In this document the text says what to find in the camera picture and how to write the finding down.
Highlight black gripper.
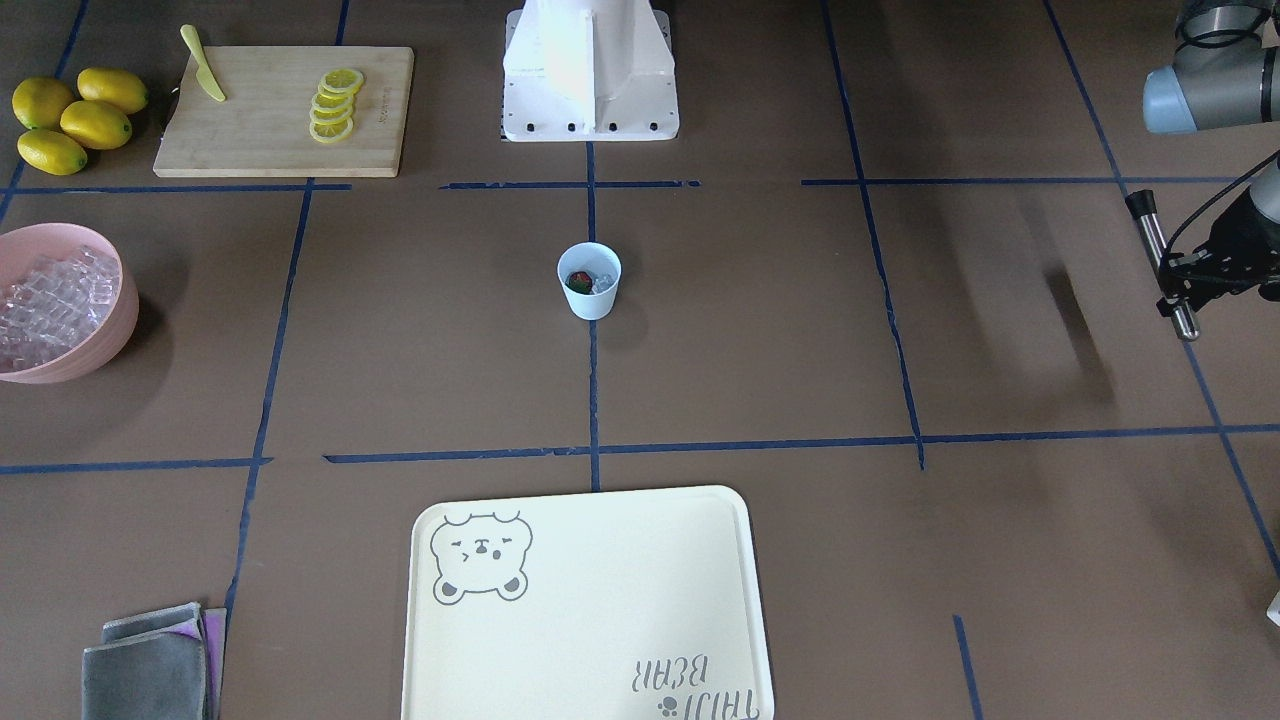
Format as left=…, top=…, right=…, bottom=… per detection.
left=1156, top=196, right=1279, bottom=316

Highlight steel muddler black tip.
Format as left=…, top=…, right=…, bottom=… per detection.
left=1125, top=190, right=1201, bottom=343

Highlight clear ice cube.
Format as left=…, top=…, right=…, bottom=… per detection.
left=591, top=274, right=617, bottom=295

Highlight light blue plastic cup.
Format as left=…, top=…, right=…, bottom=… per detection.
left=557, top=242, right=623, bottom=322

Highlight red strawberry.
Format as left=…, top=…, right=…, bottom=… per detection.
left=564, top=270, right=593, bottom=295

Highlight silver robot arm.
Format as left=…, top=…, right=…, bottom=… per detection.
left=1143, top=1, right=1279, bottom=316

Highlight pink bowl of ice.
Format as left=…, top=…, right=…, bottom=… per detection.
left=1, top=223, right=140, bottom=384

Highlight cream bear tray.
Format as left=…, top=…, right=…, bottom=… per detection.
left=399, top=486, right=776, bottom=719

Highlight yellow lemon slices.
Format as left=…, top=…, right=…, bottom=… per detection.
left=307, top=67, right=365, bottom=143

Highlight wooden cutting board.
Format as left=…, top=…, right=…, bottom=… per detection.
left=154, top=46, right=415, bottom=178

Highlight yellow plastic knife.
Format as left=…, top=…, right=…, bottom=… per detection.
left=180, top=24, right=227, bottom=102

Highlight grey folded cloth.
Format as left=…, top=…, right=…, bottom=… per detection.
left=81, top=602, right=228, bottom=719

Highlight camera cable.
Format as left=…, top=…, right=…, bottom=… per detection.
left=1160, top=150, right=1280, bottom=272

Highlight white pillar mount base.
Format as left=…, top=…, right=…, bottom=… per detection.
left=500, top=1, right=681, bottom=143

